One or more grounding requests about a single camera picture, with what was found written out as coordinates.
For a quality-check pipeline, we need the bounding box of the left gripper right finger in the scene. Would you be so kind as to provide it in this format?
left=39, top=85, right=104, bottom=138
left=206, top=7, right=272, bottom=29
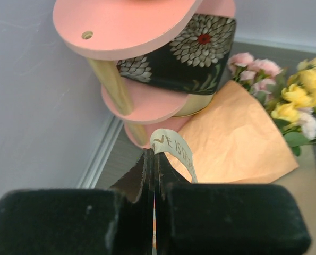
left=155, top=153, right=311, bottom=254

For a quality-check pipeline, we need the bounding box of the pink flower stem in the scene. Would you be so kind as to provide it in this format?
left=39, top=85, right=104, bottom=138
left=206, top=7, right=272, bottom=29
left=227, top=52, right=283, bottom=102

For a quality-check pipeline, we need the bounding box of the yellow flower stem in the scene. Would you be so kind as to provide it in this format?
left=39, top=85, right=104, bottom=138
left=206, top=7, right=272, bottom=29
left=271, top=57, right=316, bottom=125

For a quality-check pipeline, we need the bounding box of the orange wrapping paper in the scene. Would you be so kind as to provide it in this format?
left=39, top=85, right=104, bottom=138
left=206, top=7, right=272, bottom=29
left=179, top=81, right=298, bottom=183

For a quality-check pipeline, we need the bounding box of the pink wooden tiered shelf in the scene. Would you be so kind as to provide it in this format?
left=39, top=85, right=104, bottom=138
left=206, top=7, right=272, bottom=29
left=53, top=1, right=236, bottom=147

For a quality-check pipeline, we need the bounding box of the black floral square plate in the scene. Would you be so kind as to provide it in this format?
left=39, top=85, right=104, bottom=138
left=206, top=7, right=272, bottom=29
left=117, top=14, right=237, bottom=95

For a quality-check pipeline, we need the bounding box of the round cream patterned plate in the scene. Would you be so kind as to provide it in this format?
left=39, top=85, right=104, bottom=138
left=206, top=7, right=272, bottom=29
left=173, top=94, right=214, bottom=117

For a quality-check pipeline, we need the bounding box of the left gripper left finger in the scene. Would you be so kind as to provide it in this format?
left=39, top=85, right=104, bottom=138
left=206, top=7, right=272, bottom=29
left=0, top=149, right=154, bottom=254

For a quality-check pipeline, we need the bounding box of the cream printed ribbon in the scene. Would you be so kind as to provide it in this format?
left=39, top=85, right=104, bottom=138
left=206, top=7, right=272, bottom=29
left=150, top=129, right=198, bottom=183

